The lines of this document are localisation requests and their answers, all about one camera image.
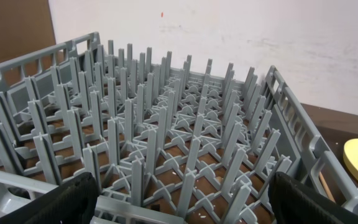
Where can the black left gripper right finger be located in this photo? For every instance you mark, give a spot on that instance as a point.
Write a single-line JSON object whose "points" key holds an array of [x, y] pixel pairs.
{"points": [[293, 202]]}

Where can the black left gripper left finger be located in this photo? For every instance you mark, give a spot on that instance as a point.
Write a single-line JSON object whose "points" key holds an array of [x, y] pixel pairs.
{"points": [[72, 202]]}

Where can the grey dishwasher rack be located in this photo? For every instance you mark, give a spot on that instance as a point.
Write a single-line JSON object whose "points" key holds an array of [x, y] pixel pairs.
{"points": [[164, 144]]}

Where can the wooden chopstick left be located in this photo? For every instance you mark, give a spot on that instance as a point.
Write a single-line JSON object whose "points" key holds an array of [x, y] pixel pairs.
{"points": [[326, 187]]}

